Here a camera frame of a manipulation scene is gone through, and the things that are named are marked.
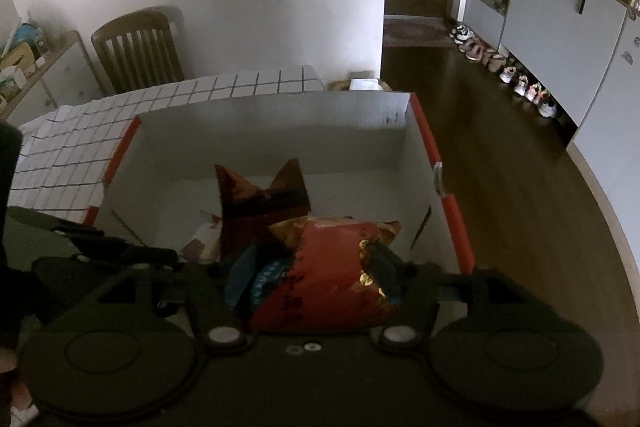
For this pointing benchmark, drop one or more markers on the red snack bag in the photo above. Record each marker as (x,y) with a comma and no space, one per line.
(320,277)

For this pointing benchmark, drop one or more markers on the pile of boxes and bottles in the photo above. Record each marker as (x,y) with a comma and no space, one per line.
(20,52)

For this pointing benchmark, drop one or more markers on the row of shoes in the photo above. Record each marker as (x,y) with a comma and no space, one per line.
(500,62)

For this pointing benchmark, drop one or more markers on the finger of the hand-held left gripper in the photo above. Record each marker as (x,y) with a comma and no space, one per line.
(140,253)

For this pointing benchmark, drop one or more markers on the dark wooden chair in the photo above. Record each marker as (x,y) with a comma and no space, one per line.
(137,52)

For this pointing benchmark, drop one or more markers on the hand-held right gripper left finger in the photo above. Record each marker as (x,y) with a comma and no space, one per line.
(245,267)

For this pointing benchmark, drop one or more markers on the red and white cardboard box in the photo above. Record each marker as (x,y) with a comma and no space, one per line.
(280,142)

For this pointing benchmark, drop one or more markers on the oval door rug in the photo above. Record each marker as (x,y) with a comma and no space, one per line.
(415,33)

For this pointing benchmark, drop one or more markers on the grey wall cabinet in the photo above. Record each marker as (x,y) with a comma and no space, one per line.
(565,42)

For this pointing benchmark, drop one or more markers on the brown snack packet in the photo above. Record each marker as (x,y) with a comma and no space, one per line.
(265,202)

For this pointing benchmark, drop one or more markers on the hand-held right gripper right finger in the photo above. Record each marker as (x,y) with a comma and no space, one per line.
(381,268)

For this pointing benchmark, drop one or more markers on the white wood-top sideboard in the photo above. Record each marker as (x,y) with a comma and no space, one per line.
(60,82)

